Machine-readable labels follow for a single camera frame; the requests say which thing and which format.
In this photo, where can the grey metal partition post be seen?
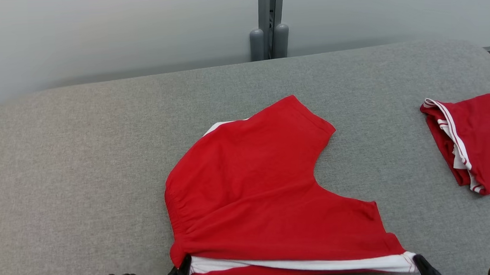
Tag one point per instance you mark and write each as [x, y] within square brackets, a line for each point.
[271, 12]

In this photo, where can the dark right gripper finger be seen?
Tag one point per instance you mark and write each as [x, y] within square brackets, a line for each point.
[427, 269]

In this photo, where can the red shorts white stripe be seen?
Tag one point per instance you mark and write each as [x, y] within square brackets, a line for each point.
[264, 194]

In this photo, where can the red white basketball jersey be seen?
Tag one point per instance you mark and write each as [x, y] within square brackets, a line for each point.
[485, 143]

